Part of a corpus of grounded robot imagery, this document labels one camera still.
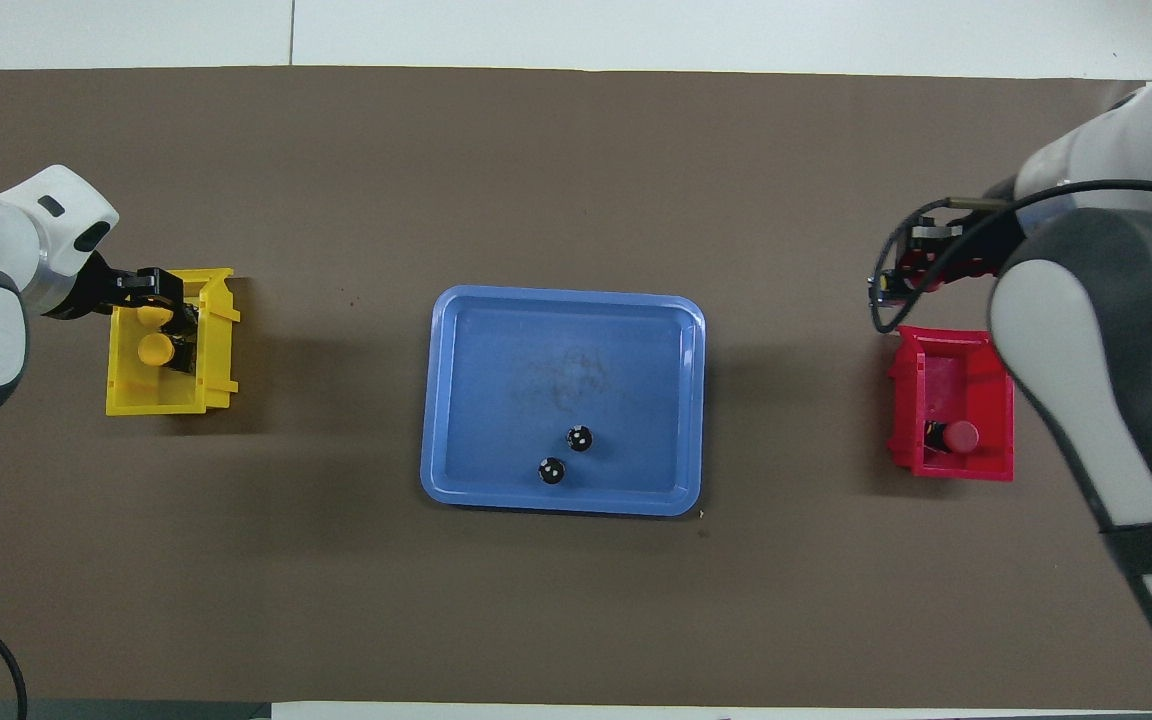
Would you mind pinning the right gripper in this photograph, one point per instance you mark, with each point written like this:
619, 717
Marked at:
994, 232

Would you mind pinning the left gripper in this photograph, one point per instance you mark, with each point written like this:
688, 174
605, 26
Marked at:
94, 288

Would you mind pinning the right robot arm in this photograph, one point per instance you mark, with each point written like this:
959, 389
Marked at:
1086, 330

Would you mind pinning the blue plastic tray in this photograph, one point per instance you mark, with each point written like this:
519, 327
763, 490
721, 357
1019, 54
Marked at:
561, 380

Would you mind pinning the yellow button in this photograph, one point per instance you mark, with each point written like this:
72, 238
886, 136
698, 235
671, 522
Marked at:
154, 350
150, 316

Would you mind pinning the yellow plastic bin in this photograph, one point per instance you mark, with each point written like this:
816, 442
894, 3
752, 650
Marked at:
151, 392

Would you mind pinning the red plastic bin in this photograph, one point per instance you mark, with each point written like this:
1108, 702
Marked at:
946, 385

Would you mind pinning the red button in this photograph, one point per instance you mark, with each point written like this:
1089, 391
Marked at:
961, 436

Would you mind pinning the black button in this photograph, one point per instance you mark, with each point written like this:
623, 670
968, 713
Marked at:
552, 470
579, 438

